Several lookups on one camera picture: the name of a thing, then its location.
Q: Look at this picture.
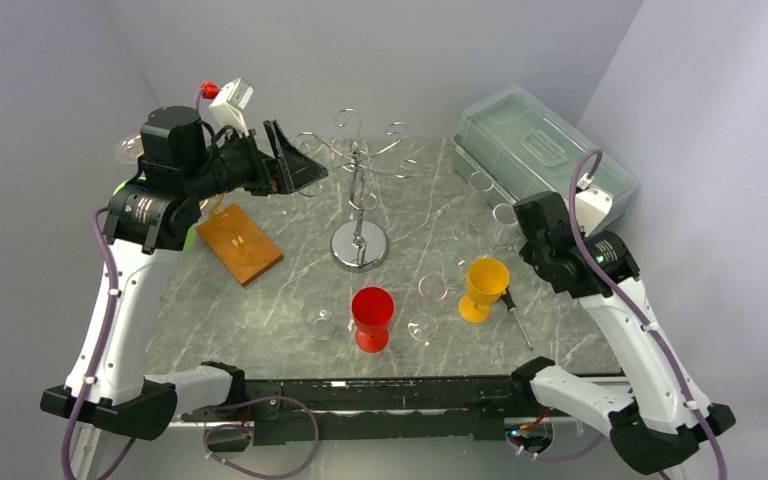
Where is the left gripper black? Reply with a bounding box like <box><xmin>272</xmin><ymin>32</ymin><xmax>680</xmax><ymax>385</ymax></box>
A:
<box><xmin>183</xmin><ymin>118</ymin><xmax>327</xmax><ymax>202</ymax></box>

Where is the red plastic wine glass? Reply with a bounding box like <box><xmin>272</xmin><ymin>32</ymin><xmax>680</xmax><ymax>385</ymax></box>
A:
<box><xmin>350</xmin><ymin>286</ymin><xmax>395</xmax><ymax>353</ymax></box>

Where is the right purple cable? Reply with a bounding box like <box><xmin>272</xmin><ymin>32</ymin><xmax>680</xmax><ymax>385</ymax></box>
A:
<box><xmin>506</xmin><ymin>148</ymin><xmax>730</xmax><ymax>480</ymax></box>

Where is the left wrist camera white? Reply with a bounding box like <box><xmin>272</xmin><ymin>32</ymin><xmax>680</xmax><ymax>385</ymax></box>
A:
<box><xmin>196</xmin><ymin>77</ymin><xmax>254</xmax><ymax>136</ymax></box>

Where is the clear wine glass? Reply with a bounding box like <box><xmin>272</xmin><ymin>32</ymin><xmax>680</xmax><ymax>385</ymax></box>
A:
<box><xmin>481</xmin><ymin>203</ymin><xmax>520</xmax><ymax>256</ymax></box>
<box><xmin>452</xmin><ymin>171</ymin><xmax>494</xmax><ymax>242</ymax></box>
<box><xmin>441</xmin><ymin>240</ymin><xmax>475</xmax><ymax>286</ymax></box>

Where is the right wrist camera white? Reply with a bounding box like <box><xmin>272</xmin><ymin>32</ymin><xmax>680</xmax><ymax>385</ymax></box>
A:
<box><xmin>574</xmin><ymin>188</ymin><xmax>613</xmax><ymax>235</ymax></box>

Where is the orange black screwdriver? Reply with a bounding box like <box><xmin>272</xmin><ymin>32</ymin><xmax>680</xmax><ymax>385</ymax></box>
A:
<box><xmin>500</xmin><ymin>289</ymin><xmax>534</xmax><ymax>351</ymax></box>

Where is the clear plastic storage box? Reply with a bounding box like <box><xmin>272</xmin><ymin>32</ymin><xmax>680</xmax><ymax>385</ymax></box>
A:
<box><xmin>451</xmin><ymin>84</ymin><xmax>640</xmax><ymax>266</ymax></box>

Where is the gold wine glass rack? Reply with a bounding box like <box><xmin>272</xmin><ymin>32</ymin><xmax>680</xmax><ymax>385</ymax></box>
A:
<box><xmin>200</xmin><ymin>194</ymin><xmax>225</xmax><ymax>220</ymax></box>

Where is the orange wooden rack base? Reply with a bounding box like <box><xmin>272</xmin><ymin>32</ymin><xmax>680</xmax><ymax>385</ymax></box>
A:
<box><xmin>196</xmin><ymin>203</ymin><xmax>284</xmax><ymax>287</ymax></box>

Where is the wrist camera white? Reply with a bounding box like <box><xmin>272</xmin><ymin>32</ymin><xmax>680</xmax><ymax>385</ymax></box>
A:
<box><xmin>196</xmin><ymin>77</ymin><xmax>254</xmax><ymax>136</ymax></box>
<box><xmin>574</xmin><ymin>188</ymin><xmax>613</xmax><ymax>235</ymax></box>

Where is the chrome wine glass rack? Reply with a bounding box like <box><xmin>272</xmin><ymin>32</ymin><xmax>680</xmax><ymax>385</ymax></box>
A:
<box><xmin>292</xmin><ymin>108</ymin><xmax>419</xmax><ymax>273</ymax></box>

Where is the aluminium frame rail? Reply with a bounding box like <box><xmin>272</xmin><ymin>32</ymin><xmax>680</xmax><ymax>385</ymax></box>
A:
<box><xmin>64</xmin><ymin>380</ymin><xmax>687</xmax><ymax>480</ymax></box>

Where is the green plastic wine glass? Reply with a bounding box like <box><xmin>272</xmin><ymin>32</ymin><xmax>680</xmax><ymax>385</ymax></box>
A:
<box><xmin>103</xmin><ymin>177</ymin><xmax>201</xmax><ymax>255</ymax></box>

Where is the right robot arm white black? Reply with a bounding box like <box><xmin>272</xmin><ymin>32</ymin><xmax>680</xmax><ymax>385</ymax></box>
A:
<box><xmin>510</xmin><ymin>192</ymin><xmax>736</xmax><ymax>475</ymax></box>

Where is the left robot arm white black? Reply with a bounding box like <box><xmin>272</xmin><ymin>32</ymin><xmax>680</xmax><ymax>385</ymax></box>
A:
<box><xmin>40</xmin><ymin>106</ymin><xmax>328</xmax><ymax>440</ymax></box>

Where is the orange plastic wine glass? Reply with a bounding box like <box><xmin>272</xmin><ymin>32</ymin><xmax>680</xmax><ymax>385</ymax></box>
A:
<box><xmin>458</xmin><ymin>257</ymin><xmax>510</xmax><ymax>324</ymax></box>

